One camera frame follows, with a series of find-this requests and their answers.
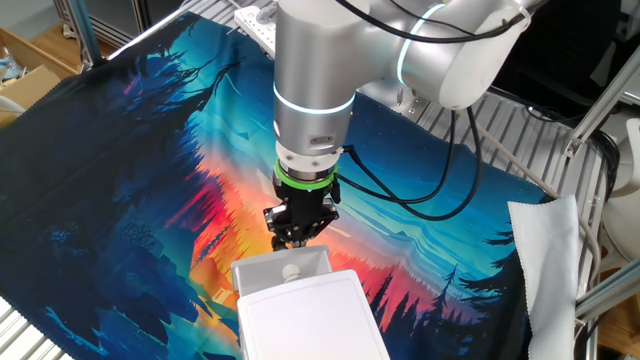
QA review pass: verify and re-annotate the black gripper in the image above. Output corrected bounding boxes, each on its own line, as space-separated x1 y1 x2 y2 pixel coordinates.
263 179 342 251

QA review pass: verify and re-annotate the white plastic box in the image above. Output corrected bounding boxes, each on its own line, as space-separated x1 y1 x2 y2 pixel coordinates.
230 234 333 297

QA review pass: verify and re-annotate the white box lid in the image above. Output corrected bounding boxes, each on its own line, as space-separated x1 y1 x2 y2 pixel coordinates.
236 268 392 360

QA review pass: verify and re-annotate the colourful forest sunset cloth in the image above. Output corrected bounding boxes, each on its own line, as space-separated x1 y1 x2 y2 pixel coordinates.
0 10 551 360

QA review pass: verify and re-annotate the white power strip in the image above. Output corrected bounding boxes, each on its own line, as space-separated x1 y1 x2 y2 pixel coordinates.
233 3 279 59

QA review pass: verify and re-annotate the white cloth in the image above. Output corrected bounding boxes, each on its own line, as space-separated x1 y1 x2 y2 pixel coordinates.
507 193 584 360

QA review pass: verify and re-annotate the brown cardboard box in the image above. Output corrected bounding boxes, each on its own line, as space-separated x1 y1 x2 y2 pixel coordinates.
0 27 76 126

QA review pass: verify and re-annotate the white curved object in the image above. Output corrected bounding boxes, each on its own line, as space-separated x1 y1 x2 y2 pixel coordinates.
0 94 26 116

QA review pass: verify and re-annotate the person in black shirt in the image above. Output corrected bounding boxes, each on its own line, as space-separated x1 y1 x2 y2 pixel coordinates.
492 0 621 109

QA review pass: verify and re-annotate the white moulded plastic object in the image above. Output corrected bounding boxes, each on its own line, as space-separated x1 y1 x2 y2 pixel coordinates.
602 117 640 261

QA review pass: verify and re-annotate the grey cable with metal connector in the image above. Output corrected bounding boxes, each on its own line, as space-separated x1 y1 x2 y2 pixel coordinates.
410 84 603 286

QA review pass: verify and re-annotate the aluminium frame post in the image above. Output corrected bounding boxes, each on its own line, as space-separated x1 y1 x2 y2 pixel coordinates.
69 0 104 66
574 259 640 321
104 0 206 61
564 47 640 159

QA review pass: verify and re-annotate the black cable bundle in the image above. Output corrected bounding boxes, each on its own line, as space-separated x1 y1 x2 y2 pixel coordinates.
589 129 621 201

